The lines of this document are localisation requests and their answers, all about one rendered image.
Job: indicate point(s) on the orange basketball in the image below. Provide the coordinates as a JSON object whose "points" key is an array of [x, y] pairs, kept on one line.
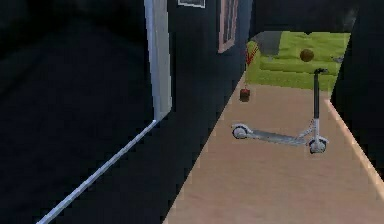
{"points": [[306, 55]]}

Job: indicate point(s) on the red house plant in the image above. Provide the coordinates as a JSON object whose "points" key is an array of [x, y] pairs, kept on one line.
{"points": [[245, 93]]}

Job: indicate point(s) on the white room door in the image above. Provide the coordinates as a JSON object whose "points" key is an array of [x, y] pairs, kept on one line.
{"points": [[160, 60]]}

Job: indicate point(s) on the white kick scooter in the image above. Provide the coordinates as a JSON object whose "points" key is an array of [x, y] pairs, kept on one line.
{"points": [[275, 136]]}

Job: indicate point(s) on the pink framed picture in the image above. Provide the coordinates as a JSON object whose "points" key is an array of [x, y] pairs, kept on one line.
{"points": [[227, 23]]}

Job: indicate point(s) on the grey cushion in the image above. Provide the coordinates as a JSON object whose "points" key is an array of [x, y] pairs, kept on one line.
{"points": [[270, 42]]}

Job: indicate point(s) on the white framed picture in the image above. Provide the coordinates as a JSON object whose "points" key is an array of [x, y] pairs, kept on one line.
{"points": [[191, 2]]}

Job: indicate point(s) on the green sofa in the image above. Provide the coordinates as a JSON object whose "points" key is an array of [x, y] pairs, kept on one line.
{"points": [[300, 73]]}

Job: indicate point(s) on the small grey object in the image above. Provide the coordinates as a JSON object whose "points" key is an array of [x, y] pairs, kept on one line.
{"points": [[338, 59]]}

